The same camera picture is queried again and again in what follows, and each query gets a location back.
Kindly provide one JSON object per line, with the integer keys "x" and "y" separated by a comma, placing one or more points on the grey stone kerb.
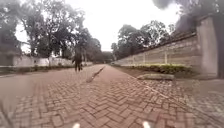
{"x": 94, "y": 75}

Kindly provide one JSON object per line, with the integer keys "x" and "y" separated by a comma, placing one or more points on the red brick path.
{"x": 110, "y": 96}

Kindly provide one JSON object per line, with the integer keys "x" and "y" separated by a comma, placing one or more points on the person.
{"x": 77, "y": 61}

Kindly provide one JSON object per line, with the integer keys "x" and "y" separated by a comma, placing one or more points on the flat concrete slab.
{"x": 155, "y": 76}

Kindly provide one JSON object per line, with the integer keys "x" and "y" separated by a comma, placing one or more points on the low green hedge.
{"x": 163, "y": 68}

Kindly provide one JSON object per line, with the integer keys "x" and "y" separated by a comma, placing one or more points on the robot's own part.
{"x": 76, "y": 125}
{"x": 146, "y": 125}

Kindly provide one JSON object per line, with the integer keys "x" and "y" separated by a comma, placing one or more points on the row of tall trees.
{"x": 50, "y": 30}

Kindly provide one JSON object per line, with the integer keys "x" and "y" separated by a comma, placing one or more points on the brick paved road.
{"x": 36, "y": 86}

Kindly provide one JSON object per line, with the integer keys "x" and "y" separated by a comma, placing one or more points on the grey paved driveway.
{"x": 203, "y": 96}

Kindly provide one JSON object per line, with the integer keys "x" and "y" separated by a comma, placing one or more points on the trees behind concrete wall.
{"x": 140, "y": 38}

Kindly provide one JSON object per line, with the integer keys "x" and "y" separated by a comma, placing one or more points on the grey concrete slab wall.
{"x": 180, "y": 51}

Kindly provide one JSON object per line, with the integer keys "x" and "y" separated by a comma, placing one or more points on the pale boundary wall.
{"x": 30, "y": 61}

